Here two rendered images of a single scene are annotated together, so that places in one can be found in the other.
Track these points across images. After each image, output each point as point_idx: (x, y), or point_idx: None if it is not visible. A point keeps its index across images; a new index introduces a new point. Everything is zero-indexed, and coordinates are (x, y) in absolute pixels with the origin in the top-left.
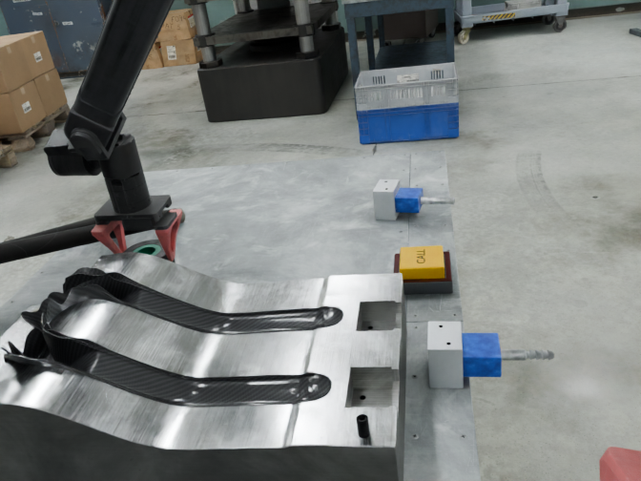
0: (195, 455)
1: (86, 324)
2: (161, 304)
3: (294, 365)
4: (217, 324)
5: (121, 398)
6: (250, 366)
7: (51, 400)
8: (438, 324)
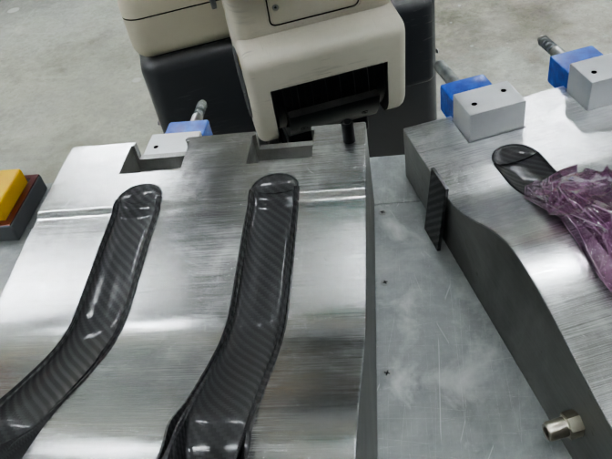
0: (367, 290)
1: (108, 453)
2: (35, 396)
3: (229, 214)
4: (90, 339)
5: (290, 368)
6: (218, 260)
7: (331, 421)
8: (150, 148)
